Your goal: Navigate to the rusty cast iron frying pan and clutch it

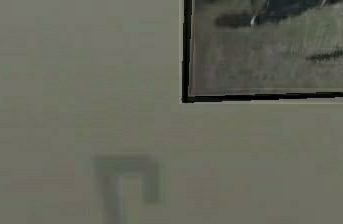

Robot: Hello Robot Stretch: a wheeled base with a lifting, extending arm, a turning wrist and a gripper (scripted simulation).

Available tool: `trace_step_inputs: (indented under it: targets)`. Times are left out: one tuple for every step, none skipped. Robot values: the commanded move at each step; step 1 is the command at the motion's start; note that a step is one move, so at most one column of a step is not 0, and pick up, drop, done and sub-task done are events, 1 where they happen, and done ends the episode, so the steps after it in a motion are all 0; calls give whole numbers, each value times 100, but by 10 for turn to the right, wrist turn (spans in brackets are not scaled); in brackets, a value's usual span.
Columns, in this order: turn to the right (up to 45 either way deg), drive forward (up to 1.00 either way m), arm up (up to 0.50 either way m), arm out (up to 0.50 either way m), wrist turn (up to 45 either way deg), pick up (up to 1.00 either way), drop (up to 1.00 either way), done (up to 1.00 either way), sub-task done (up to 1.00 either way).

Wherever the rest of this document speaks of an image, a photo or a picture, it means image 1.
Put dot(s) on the black framed wall picture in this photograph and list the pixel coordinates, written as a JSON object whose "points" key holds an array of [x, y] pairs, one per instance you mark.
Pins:
{"points": [[272, 56]]}

